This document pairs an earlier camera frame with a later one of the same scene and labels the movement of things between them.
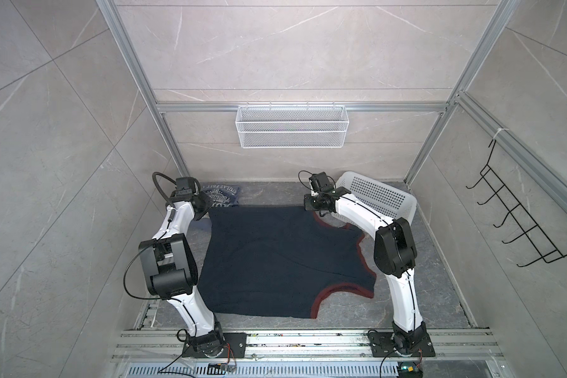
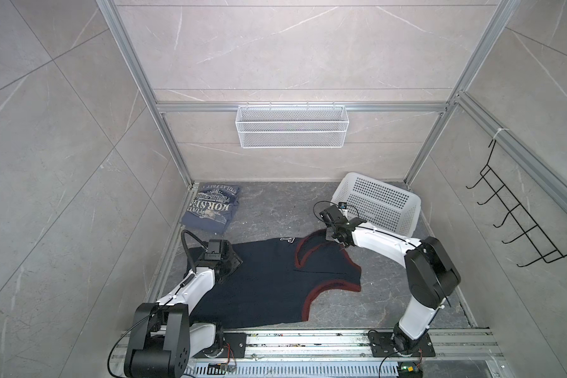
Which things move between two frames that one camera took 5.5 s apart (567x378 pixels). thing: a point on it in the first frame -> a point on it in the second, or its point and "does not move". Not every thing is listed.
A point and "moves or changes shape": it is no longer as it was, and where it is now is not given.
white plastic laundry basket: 380,196 does not move
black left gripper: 206,201 -> 235,261
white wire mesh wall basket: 292,127 does not move
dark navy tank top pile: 277,262 moves or changes shape
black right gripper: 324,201 -> 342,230
